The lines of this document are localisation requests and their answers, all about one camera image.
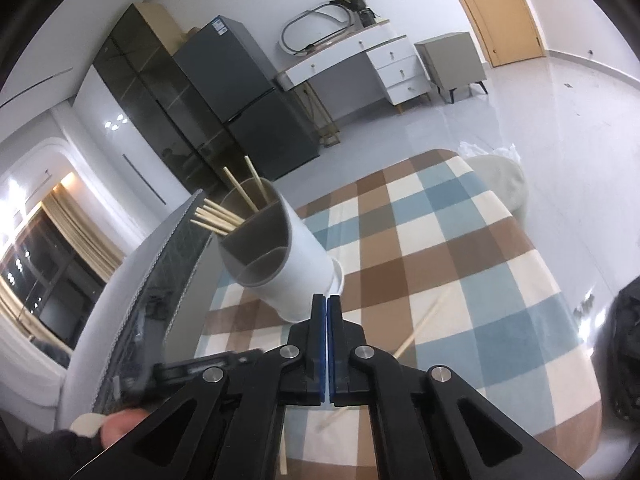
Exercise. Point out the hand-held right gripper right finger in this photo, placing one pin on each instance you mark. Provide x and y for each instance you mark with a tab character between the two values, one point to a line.
336	360

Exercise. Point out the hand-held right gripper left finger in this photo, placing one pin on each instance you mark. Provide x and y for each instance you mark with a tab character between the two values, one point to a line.
320	360

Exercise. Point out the white and grey utensil holder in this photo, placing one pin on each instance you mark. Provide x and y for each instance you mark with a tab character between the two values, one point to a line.
300	270

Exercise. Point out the pale wooden chopstick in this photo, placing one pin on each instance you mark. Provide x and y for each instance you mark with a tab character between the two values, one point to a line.
425	317

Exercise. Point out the bundle of wooden chopsticks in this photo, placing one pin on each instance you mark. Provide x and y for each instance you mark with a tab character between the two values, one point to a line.
220	220

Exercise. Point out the person's left forearm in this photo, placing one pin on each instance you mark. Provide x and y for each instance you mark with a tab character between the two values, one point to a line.
55	455

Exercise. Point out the person's left hand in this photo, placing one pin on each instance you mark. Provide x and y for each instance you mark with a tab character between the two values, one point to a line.
120	425

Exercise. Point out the grey quilted mattress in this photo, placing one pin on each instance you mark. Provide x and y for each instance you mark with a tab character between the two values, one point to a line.
160	280

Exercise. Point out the checkered tablecloth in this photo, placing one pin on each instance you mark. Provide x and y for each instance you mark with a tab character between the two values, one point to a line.
450	240

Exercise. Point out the dark window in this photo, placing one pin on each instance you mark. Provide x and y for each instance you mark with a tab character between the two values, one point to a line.
45	290

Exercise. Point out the beige curtain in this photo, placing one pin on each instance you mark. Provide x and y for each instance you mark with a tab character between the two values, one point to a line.
85	230

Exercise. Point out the gold metal stool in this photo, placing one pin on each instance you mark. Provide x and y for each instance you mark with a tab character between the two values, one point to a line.
330	137

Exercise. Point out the beige rounded cushion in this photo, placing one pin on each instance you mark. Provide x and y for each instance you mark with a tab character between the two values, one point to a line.
505	185

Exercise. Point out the clear plastic bag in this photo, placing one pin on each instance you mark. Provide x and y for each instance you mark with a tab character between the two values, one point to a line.
467	149

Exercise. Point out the white glossy wardrobe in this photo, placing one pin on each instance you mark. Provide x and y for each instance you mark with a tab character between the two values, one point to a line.
115	125

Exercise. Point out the dark grey refrigerator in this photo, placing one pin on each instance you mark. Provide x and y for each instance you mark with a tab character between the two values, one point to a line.
240	95

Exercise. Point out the dark glass cabinet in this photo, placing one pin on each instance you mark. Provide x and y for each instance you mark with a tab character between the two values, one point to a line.
150	85

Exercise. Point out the dark cloth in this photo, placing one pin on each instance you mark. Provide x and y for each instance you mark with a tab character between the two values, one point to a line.
630	350

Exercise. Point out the white dressing table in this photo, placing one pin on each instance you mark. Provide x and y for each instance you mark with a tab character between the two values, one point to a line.
350	57

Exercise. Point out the grey nightstand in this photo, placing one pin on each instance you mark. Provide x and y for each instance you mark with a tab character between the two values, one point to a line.
450	60

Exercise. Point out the brown cardboard box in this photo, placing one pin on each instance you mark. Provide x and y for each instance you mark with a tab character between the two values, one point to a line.
190	33

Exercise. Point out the oval mirror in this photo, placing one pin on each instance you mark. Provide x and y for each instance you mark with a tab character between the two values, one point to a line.
320	22

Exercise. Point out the beige wooden cabinet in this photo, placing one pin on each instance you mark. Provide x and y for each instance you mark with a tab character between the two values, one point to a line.
160	22

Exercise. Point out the black and green bag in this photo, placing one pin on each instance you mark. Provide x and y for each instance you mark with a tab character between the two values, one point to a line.
365	15

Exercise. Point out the wooden door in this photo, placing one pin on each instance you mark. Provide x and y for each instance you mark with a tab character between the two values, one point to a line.
500	10

